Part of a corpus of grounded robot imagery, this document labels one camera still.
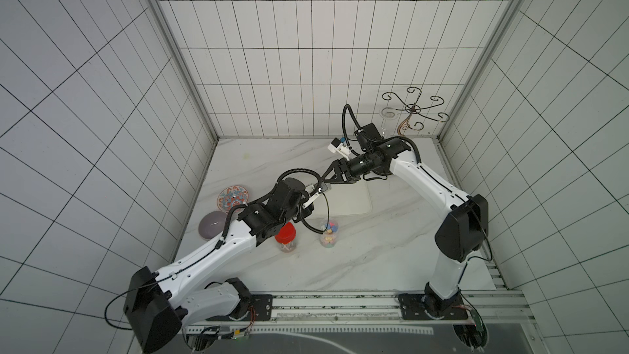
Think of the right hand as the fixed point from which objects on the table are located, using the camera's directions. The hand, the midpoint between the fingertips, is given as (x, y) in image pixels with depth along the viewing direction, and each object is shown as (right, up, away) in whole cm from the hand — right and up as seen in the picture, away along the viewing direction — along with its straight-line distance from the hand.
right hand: (328, 174), depth 78 cm
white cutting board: (+8, -11, +20) cm, 24 cm away
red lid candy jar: (-13, -19, -4) cm, 23 cm away
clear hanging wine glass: (+21, +21, +5) cm, 30 cm away
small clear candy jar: (-1, -2, -12) cm, 12 cm away
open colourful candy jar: (0, -21, +2) cm, 22 cm away
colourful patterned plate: (-38, -10, +18) cm, 44 cm away
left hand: (-10, -7, 0) cm, 12 cm away
